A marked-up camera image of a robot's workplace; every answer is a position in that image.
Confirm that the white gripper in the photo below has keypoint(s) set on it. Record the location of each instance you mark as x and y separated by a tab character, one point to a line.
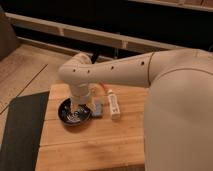
80	94

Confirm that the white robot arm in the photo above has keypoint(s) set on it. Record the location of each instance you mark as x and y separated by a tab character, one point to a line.
178	113

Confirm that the black ceramic bowl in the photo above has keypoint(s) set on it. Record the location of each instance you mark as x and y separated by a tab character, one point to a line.
71	117

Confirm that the blue sponge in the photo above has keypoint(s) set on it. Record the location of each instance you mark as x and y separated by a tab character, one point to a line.
98	110

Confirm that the white tube with red cap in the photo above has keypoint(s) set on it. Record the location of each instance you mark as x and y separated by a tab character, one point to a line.
113	105

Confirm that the wooden table top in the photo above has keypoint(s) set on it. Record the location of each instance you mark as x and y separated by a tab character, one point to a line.
99	144

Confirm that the dark floor mat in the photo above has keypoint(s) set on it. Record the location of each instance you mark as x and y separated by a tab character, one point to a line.
19	149

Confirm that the white wall shelf rail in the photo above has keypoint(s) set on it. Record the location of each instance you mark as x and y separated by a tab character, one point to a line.
89	35

